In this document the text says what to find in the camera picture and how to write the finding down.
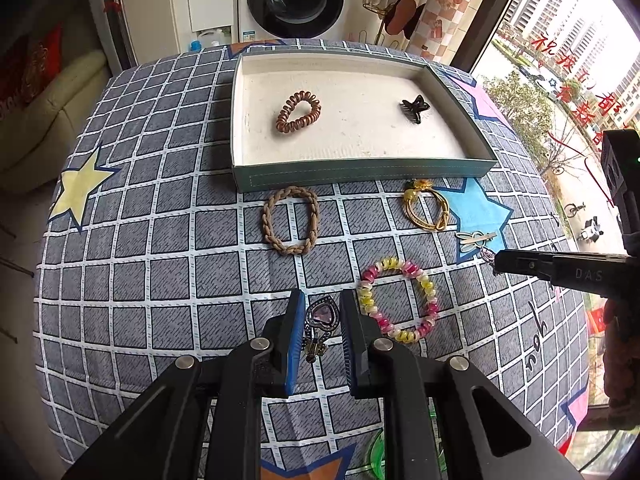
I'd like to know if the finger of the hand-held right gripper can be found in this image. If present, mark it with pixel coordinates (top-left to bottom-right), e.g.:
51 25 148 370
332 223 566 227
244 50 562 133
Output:
495 249 640 293

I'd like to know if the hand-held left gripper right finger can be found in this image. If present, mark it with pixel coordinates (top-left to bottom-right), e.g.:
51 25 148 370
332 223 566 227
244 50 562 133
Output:
339 289 583 480

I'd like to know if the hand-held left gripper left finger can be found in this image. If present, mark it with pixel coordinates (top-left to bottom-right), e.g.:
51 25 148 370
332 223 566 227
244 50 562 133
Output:
62 289 307 480

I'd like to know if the purple heart silver brooch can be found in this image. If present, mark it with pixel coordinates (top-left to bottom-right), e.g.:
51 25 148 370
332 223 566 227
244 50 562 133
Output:
301 296 342 363

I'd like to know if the pink yellow spiral hair tie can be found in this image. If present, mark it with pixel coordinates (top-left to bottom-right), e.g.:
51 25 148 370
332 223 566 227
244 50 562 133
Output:
357 256 442 345

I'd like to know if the silver dragonfly hair clip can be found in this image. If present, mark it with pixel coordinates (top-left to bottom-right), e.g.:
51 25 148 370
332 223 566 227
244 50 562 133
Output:
455 230 500 252

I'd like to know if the translucent green bangle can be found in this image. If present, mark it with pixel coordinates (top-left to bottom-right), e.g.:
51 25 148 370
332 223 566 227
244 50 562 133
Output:
367 407 448 480

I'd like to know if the braided brown hair tie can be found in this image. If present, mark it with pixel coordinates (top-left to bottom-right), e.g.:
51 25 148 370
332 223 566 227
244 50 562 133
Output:
260 186 320 257

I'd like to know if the yellow beaded hair tie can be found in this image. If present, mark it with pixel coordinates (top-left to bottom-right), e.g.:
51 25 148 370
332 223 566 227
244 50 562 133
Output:
403 179 453 233

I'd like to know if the shallow green cardboard box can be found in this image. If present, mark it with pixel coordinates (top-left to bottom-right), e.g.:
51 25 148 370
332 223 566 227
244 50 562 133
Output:
230 50 498 193

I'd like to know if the person's right forearm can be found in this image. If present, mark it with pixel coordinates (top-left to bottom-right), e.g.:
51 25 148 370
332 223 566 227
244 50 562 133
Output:
602 330 640 408

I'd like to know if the parked scooter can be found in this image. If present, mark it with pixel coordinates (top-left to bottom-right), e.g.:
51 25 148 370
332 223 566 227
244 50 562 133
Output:
577 216 604 244

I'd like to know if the grey checked star blanket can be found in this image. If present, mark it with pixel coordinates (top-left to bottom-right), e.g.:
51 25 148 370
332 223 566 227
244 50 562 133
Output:
32 37 591 480

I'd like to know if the black claw hair clip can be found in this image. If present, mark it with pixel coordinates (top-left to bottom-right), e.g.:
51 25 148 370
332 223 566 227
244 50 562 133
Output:
399 94 431 126

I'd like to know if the pink checkered fabric hamper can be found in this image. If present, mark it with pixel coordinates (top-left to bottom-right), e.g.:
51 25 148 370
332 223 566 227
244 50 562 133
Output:
405 0 476 66

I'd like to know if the black slipper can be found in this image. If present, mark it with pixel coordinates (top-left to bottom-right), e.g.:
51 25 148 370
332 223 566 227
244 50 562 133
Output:
405 4 427 41

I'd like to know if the brown slipper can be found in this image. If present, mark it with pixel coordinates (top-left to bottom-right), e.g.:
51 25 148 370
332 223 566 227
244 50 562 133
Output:
385 0 418 36

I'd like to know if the translucent plastic jug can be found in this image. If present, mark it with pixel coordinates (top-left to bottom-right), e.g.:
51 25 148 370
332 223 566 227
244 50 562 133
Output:
197 27 233 48

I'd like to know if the cream sofa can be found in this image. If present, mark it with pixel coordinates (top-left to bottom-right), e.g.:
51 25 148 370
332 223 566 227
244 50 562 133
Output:
0 50 111 193

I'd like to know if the red cushion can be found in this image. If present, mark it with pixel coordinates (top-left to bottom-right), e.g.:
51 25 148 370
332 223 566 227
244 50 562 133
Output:
0 22 66 121

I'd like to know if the dark window frame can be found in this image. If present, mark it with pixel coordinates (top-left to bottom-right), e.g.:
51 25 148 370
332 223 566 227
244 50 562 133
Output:
450 0 546 73

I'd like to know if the brown spiral hair tie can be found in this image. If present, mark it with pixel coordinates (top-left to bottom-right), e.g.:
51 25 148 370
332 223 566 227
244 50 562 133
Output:
275 91 322 136

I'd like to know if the gold wire shoe rack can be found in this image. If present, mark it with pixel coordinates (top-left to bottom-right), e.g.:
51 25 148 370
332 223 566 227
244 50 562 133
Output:
362 0 431 51

